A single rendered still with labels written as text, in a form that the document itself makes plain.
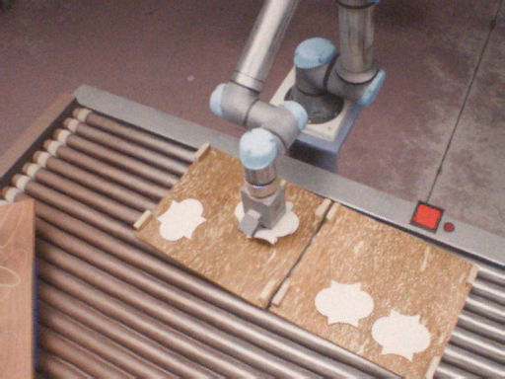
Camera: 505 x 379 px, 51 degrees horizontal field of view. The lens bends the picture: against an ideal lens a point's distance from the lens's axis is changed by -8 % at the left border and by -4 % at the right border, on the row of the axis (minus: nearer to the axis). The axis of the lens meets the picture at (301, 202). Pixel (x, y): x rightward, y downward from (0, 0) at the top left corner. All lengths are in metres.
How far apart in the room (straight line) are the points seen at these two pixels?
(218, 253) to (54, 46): 2.61
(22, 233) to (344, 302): 0.82
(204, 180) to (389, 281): 0.57
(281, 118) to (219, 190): 0.39
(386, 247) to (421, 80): 1.92
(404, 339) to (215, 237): 0.54
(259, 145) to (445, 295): 0.59
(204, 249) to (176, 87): 1.90
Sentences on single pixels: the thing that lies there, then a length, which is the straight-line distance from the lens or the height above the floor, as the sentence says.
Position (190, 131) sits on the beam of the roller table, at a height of 0.92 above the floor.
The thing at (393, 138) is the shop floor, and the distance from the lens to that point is 2.88.
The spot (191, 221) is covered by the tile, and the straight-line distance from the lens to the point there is 1.46.
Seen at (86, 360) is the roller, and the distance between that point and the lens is 1.39.
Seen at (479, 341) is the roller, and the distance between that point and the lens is 1.37.
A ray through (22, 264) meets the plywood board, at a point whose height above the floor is 1.04.
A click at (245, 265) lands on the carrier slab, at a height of 0.94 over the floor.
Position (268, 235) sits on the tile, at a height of 0.99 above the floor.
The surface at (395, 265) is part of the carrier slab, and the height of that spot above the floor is 0.94.
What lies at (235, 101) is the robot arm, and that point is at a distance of 1.25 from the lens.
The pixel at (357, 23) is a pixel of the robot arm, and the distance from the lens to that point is 1.34.
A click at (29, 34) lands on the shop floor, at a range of 4.00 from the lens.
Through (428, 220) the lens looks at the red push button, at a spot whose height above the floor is 0.93.
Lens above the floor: 2.15
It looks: 56 degrees down
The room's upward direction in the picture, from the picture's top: 1 degrees counter-clockwise
